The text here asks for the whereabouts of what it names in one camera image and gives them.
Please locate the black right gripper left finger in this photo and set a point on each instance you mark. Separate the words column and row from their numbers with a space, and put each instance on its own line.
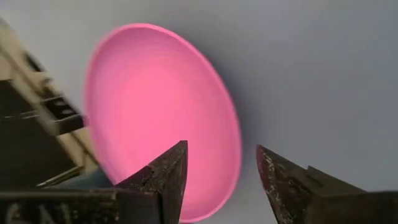
column 168, row 186

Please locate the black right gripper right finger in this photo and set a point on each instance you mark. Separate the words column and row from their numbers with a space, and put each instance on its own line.
column 295, row 196

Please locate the purple round plate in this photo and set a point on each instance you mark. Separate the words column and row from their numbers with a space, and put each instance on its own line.
column 149, row 93

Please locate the blue table mat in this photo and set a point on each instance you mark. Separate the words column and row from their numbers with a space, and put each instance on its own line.
column 311, row 77

